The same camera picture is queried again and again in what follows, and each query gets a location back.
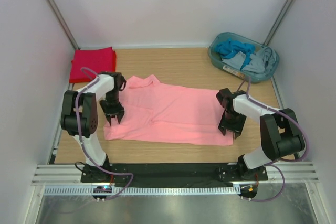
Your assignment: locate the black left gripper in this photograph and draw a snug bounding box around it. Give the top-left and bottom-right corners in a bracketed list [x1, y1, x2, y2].
[100, 90, 124, 126]

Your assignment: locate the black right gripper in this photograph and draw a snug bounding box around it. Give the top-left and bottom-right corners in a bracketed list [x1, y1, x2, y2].
[218, 110, 247, 138]

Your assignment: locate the pink t shirt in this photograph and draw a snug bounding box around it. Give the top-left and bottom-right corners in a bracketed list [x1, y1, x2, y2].
[103, 75, 234, 146]

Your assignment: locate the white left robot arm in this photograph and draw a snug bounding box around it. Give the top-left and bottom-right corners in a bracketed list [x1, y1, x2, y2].
[60, 72, 127, 183]

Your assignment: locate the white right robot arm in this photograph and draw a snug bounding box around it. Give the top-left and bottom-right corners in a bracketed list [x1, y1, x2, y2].
[216, 88, 308, 180]

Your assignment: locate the folded magenta t shirt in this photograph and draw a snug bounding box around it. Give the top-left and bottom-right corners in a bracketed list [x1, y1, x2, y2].
[69, 47, 114, 82]

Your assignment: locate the folded red t shirt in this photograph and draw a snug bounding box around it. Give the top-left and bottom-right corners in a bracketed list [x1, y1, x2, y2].
[69, 46, 117, 84]

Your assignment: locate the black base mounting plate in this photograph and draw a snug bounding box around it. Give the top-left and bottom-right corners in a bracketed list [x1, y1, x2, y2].
[75, 163, 268, 188]

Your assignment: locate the teal plastic bin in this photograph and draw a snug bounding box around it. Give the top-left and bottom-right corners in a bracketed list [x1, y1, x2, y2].
[208, 32, 280, 83]

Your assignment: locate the grey blue t shirt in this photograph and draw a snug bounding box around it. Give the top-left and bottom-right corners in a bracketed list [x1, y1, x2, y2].
[222, 47, 280, 77]

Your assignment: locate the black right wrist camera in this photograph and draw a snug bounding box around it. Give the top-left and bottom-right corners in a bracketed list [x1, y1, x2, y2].
[216, 88, 233, 109]

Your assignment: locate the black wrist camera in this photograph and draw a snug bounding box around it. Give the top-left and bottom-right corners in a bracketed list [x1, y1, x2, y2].
[216, 88, 233, 109]
[115, 72, 127, 91]

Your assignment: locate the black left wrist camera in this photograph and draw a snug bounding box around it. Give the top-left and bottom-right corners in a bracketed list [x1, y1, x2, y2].
[115, 72, 127, 91]

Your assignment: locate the aluminium frame rail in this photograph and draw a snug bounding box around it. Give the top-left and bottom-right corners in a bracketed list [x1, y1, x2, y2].
[31, 162, 319, 185]

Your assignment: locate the white slotted cable duct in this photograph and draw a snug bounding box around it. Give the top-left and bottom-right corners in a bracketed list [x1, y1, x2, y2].
[44, 185, 240, 197]

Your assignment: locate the left rear aluminium post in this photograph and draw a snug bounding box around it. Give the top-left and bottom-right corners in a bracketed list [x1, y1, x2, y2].
[46, 0, 80, 50]

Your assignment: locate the aluminium post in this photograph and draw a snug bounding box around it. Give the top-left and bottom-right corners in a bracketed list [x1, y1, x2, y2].
[46, 0, 80, 50]
[263, 0, 295, 46]

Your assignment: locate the right rear aluminium post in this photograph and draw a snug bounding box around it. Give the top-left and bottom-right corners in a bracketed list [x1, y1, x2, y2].
[263, 0, 295, 46]

